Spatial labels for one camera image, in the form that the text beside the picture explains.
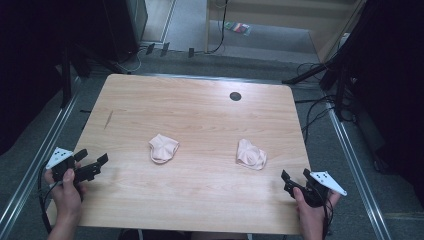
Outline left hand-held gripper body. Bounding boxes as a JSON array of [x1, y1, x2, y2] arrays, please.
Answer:
[[45, 146, 77, 183]]

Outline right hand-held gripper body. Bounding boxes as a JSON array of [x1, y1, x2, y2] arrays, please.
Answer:
[[300, 170, 348, 209]]

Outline pink ankle sock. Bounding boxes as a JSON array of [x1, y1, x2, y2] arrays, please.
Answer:
[[148, 133, 180, 165], [235, 138, 268, 171]]

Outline person's right hand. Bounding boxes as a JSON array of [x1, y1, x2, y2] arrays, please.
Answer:
[[292, 186, 342, 234]]

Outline person's left hand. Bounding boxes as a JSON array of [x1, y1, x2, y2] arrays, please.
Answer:
[[44, 162, 88, 231]]

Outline black metal stand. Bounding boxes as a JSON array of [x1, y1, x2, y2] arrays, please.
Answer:
[[59, 41, 124, 109], [281, 0, 371, 122]]

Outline dark curtain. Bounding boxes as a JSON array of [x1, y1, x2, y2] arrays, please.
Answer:
[[336, 0, 424, 208], [0, 0, 113, 156]]

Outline black cabinet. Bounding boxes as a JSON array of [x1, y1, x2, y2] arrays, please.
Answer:
[[102, 0, 149, 63]]

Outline colourful packet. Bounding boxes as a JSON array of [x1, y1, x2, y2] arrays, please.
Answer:
[[223, 21, 252, 37]]

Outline light wooden furniture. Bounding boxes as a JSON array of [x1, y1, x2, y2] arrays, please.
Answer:
[[204, 0, 368, 64]]

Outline aluminium floor rail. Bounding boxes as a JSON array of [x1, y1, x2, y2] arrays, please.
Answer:
[[325, 99, 393, 240], [0, 75, 83, 232]]

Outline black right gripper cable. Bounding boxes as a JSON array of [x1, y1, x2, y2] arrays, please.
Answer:
[[320, 195, 335, 240]]

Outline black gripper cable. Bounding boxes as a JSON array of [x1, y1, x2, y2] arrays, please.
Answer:
[[36, 161, 58, 235], [320, 195, 335, 240]]

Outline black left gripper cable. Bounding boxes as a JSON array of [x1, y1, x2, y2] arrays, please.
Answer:
[[36, 161, 58, 235]]

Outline black floor cables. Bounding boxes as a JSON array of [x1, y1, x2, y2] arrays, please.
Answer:
[[294, 61, 338, 145]]

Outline white floor cable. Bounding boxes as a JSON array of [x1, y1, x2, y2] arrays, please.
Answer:
[[115, 46, 148, 75]]

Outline black hanging cable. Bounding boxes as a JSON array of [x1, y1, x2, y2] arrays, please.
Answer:
[[205, 0, 230, 55]]

